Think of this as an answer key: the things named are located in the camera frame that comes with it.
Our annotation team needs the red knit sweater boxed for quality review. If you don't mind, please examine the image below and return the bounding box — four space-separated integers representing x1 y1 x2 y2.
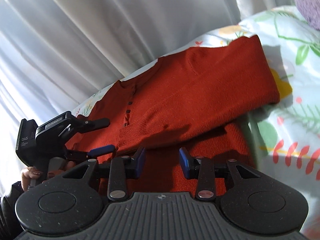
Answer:
66 36 280 193

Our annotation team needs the black jacket sleeve forearm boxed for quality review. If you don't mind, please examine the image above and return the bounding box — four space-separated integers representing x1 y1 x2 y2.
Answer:
1 181 24 240

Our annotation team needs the left hand with painted nails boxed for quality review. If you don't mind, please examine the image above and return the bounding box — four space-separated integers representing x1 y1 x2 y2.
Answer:
21 161 76 192

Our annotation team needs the white curtain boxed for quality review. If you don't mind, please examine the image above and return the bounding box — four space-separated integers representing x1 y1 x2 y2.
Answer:
1 0 293 192

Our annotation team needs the floral white bed sheet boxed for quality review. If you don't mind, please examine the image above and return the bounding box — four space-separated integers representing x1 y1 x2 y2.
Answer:
76 7 319 239

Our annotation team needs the purple fuzzy cloth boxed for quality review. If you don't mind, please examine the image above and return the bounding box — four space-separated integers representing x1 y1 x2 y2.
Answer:
294 0 319 30

